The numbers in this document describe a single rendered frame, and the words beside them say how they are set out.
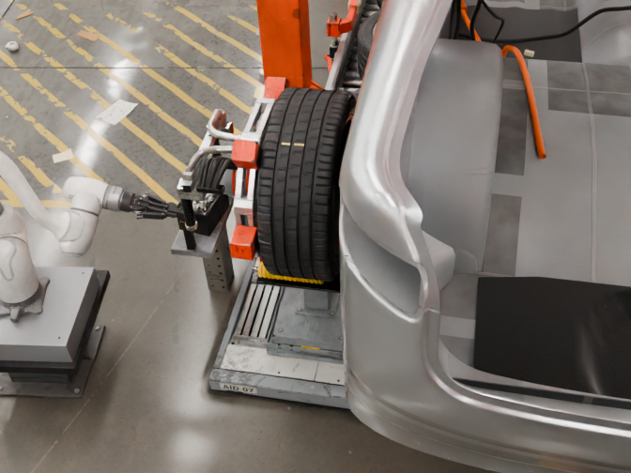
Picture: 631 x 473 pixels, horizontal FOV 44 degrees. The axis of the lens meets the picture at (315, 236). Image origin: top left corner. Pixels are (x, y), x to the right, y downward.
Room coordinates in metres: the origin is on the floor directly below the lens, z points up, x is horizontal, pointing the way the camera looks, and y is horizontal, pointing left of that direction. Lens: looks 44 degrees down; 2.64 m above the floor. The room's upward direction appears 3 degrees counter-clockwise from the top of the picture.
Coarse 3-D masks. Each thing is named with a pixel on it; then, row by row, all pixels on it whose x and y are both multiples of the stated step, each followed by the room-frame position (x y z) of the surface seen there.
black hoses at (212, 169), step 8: (208, 160) 2.00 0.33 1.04; (216, 160) 1.99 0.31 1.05; (224, 160) 2.01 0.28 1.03; (200, 168) 1.98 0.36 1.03; (208, 168) 1.98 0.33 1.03; (216, 168) 1.97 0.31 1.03; (224, 168) 1.97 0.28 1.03; (232, 168) 2.05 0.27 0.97; (200, 176) 1.96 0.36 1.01; (208, 176) 1.96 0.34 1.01; (216, 176) 1.96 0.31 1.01; (200, 184) 1.95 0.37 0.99; (208, 184) 1.94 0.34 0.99; (216, 184) 1.94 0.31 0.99; (208, 192) 1.93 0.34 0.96; (216, 192) 1.93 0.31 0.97
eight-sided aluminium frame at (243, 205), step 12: (264, 108) 2.19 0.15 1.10; (252, 120) 2.10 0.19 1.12; (264, 120) 2.10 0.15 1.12; (252, 132) 2.03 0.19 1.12; (264, 132) 2.06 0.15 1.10; (240, 168) 1.94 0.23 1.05; (240, 180) 1.92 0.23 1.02; (252, 180) 1.91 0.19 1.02; (240, 192) 1.89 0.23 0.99; (252, 192) 1.88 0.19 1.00; (240, 204) 1.86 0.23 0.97; (252, 204) 1.86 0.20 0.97; (240, 216) 1.86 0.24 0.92; (252, 216) 1.85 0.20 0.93
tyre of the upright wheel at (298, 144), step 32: (288, 96) 2.15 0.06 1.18; (320, 96) 2.16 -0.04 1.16; (352, 96) 2.22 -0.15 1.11; (288, 128) 1.99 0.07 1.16; (320, 128) 1.98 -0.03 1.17; (288, 160) 1.90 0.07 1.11; (320, 160) 1.88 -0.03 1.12; (288, 192) 1.82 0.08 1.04; (320, 192) 1.80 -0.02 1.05; (288, 224) 1.77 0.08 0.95; (320, 224) 1.76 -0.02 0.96; (288, 256) 1.76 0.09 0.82; (320, 256) 1.74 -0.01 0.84
